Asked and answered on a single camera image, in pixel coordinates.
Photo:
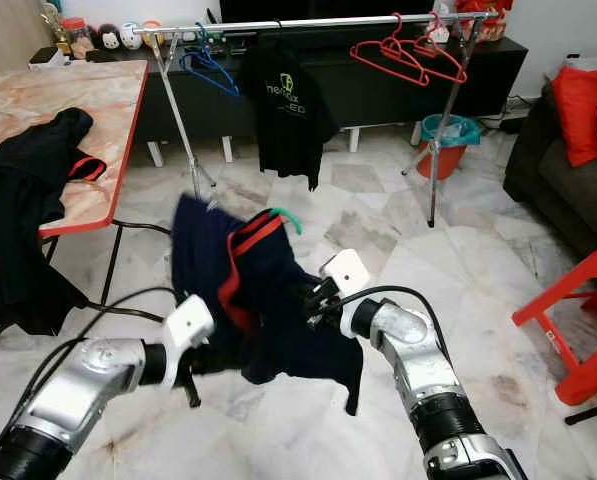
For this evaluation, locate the dark grey fabric sofa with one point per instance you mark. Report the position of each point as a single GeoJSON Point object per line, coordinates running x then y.
{"type": "Point", "coordinates": [573, 200]}

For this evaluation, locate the black power adapter box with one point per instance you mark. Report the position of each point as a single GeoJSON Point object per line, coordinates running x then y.
{"type": "Point", "coordinates": [513, 123]}

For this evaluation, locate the white box black lid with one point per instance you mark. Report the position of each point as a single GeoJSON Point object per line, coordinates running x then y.
{"type": "Point", "coordinates": [46, 59]}

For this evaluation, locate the black flat screen television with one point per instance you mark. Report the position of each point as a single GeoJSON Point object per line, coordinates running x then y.
{"type": "Point", "coordinates": [323, 8]}

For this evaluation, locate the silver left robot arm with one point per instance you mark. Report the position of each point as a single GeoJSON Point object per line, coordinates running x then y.
{"type": "Point", "coordinates": [88, 390]}

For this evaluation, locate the navy garment red trim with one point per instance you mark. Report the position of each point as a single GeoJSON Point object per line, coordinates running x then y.
{"type": "Point", "coordinates": [288, 325]}

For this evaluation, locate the blue plastic clothes hanger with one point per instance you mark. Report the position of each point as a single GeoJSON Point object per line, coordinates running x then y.
{"type": "Point", "coordinates": [213, 78]}

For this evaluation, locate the red cushion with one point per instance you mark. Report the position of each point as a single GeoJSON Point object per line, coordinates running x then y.
{"type": "Point", "coordinates": [578, 110]}

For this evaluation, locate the white blue round plush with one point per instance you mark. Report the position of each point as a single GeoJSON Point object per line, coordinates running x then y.
{"type": "Point", "coordinates": [131, 36]}

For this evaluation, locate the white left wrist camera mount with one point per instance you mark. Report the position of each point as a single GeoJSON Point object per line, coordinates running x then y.
{"type": "Point", "coordinates": [189, 324]}

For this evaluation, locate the silver metal clothes rack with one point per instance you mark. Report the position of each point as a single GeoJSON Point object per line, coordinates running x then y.
{"type": "Point", "coordinates": [303, 23]}

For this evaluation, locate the gold blue trophy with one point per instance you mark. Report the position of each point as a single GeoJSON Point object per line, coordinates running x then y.
{"type": "Point", "coordinates": [51, 25]}

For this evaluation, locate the clear jar red lid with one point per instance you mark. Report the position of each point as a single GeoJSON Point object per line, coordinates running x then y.
{"type": "Point", "coordinates": [76, 40]}

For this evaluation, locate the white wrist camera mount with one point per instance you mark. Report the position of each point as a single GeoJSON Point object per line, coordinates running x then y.
{"type": "Point", "coordinates": [189, 324]}
{"type": "Point", "coordinates": [346, 272]}

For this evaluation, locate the black metal table legs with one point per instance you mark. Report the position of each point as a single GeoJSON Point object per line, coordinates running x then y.
{"type": "Point", "coordinates": [110, 270]}

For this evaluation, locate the black white mouse plush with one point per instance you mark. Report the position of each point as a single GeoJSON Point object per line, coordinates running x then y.
{"type": "Point", "coordinates": [109, 38]}

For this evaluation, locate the light wooden cabinet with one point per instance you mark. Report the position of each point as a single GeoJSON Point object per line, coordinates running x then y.
{"type": "Point", "coordinates": [8, 30]}

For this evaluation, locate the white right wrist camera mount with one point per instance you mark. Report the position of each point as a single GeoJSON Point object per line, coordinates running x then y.
{"type": "Point", "coordinates": [346, 272]}

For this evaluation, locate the black garment red trim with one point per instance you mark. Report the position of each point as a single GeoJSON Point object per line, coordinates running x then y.
{"type": "Point", "coordinates": [90, 169]}

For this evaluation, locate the red plastic clothes hanger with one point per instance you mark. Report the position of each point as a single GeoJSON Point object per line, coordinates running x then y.
{"type": "Point", "coordinates": [390, 68]}
{"type": "Point", "coordinates": [441, 64]}

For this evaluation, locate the red seated statue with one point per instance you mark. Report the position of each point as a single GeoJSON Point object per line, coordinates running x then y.
{"type": "Point", "coordinates": [483, 16]}

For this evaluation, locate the orange bin teal liner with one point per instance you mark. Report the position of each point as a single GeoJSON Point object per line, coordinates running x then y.
{"type": "Point", "coordinates": [458, 135]}

